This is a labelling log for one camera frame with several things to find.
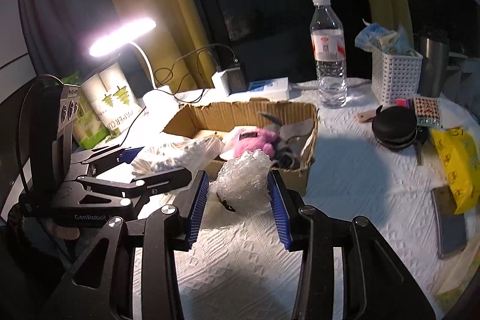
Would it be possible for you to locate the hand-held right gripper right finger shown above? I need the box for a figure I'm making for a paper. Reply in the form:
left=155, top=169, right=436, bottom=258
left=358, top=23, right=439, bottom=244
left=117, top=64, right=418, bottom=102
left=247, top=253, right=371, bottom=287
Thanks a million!
left=267, top=170, right=437, bottom=320

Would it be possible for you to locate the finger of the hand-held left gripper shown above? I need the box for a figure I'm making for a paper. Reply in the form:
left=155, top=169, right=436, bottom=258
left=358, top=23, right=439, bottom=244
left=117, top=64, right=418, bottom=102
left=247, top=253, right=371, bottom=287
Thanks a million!
left=80, top=166, right=193, bottom=201
left=80, top=145, right=145, bottom=174

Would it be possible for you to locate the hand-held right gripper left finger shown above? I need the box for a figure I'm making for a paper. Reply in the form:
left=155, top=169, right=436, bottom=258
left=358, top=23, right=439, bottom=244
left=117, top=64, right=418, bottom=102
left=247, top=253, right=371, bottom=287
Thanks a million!
left=39, top=170, right=210, bottom=320

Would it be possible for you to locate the clear bag of white balls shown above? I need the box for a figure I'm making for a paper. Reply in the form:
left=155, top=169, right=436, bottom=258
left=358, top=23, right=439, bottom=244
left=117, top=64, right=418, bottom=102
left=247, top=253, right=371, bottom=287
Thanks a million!
left=131, top=138, right=222, bottom=172

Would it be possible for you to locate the brown cardboard box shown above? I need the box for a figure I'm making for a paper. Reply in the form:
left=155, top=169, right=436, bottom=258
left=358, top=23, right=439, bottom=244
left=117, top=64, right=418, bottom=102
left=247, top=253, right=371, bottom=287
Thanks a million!
left=161, top=97, right=319, bottom=195

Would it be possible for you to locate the clear plastic bag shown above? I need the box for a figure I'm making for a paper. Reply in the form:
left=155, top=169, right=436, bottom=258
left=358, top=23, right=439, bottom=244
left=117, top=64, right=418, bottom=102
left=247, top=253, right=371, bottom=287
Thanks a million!
left=208, top=150, right=272, bottom=219

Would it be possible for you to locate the pink plush toy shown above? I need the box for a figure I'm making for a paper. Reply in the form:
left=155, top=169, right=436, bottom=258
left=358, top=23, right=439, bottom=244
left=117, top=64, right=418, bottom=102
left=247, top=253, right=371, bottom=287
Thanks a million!
left=225, top=127, right=280, bottom=159

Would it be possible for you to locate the person's left hand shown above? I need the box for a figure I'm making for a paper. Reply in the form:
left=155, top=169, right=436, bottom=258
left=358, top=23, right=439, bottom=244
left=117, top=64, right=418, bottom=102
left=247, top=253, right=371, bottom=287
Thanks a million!
left=49, top=220, right=80, bottom=240

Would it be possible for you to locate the green and white bag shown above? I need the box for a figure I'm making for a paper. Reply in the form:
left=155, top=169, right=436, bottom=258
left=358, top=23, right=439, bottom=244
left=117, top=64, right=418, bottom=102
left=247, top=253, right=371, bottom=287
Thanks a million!
left=69, top=70, right=109, bottom=150

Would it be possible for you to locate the pack of paper cups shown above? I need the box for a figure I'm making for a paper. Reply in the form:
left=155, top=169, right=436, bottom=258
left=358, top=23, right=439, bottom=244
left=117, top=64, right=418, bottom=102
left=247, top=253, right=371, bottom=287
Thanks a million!
left=80, top=61, right=145, bottom=137

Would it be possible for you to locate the white charger plug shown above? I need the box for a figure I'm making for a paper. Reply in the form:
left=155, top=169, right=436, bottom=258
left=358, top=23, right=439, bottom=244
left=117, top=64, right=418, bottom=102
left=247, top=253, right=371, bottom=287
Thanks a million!
left=212, top=70, right=235, bottom=96

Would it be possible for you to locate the white desk lamp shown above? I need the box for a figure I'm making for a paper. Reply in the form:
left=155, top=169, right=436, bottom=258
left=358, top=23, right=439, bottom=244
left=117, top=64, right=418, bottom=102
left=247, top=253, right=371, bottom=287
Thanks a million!
left=89, top=17, right=177, bottom=114

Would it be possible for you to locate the blue and white box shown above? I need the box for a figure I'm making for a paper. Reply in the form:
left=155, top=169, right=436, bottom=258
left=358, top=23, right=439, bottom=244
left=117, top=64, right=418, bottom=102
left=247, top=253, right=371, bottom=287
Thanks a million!
left=247, top=77, right=291, bottom=101

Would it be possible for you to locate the small beige tool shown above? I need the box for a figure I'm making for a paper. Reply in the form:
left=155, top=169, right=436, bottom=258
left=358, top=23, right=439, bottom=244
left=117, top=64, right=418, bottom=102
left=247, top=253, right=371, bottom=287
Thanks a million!
left=355, top=109, right=379, bottom=124

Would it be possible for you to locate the black round zip case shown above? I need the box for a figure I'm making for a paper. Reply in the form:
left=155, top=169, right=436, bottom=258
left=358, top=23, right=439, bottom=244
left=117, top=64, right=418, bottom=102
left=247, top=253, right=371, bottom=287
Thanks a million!
left=377, top=138, right=418, bottom=153
left=372, top=106, right=418, bottom=142

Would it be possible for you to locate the clear water bottle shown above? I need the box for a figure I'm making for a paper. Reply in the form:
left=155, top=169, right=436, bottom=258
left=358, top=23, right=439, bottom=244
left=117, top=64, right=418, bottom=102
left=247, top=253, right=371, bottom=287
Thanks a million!
left=310, top=0, right=347, bottom=109

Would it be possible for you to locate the teal curtain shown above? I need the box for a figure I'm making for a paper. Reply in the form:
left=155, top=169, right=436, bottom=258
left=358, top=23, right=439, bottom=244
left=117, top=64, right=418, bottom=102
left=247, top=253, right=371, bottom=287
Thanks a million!
left=17, top=0, right=124, bottom=81

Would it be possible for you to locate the dark smartphone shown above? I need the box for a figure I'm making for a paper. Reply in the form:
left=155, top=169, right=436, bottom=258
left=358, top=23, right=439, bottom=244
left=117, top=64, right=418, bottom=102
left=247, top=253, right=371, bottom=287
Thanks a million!
left=431, top=186, right=467, bottom=260

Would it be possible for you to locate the white plastic basket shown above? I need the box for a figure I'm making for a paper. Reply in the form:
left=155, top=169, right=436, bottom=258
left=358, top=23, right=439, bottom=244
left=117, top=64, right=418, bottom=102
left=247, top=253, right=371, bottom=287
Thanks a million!
left=371, top=42, right=424, bottom=105

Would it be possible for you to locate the small patterned box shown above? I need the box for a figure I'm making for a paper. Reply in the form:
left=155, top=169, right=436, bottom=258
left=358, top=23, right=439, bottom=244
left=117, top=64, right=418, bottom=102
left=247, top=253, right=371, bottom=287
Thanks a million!
left=412, top=97, right=443, bottom=128

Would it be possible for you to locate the yellow wipes packet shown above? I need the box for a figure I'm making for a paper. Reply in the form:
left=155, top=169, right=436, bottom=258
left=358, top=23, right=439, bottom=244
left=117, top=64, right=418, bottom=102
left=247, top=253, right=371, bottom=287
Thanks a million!
left=429, top=127, right=480, bottom=216

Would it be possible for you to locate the bundle of small packets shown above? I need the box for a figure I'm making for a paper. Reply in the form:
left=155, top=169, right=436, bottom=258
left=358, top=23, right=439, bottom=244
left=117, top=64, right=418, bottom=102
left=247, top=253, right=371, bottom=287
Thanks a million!
left=354, top=19, right=417, bottom=56

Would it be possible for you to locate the steel tumbler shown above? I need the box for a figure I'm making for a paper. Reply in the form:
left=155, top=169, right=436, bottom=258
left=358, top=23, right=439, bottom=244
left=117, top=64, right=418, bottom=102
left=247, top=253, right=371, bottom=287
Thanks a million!
left=418, top=29, right=451, bottom=98

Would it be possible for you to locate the black lamp cable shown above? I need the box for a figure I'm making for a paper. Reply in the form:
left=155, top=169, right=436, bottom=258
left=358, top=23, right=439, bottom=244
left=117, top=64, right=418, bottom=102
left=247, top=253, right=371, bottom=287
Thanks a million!
left=105, top=103, right=149, bottom=148

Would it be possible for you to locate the black charger cable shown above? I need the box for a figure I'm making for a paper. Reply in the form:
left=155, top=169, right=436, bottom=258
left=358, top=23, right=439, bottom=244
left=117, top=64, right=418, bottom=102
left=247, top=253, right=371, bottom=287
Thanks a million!
left=154, top=44, right=241, bottom=101

